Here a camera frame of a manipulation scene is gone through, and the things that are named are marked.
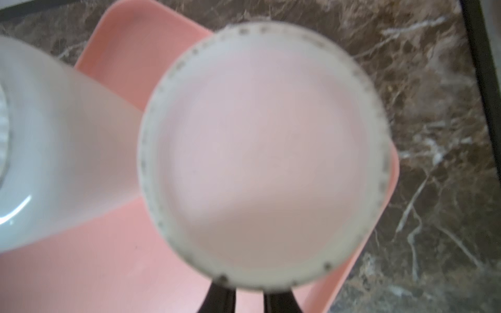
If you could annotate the white mug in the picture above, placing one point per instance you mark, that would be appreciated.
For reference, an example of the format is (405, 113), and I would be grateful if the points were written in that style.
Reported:
(68, 146)

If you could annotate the pale pink mug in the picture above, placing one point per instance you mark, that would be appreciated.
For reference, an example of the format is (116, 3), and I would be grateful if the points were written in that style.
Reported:
(265, 156)

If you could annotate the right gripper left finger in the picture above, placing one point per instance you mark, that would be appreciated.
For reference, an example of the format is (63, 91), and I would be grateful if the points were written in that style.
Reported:
(219, 299)

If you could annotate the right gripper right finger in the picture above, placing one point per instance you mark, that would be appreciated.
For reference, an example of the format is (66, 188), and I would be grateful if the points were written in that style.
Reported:
(281, 302)

